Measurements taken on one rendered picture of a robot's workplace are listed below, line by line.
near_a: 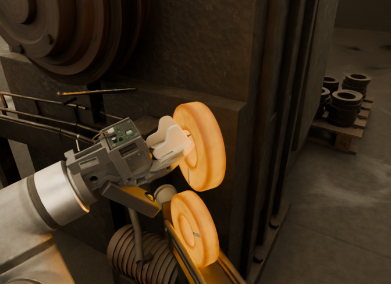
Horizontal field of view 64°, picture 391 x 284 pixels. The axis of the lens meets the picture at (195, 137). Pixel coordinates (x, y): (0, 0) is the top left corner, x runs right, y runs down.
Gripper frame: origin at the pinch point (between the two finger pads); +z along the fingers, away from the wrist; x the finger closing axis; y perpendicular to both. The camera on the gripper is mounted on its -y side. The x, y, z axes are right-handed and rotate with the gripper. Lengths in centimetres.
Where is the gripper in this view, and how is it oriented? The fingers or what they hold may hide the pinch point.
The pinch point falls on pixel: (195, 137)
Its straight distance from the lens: 54.3
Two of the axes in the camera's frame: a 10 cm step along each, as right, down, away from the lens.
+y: -2.5, -7.7, -5.9
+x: -4.2, -4.6, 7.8
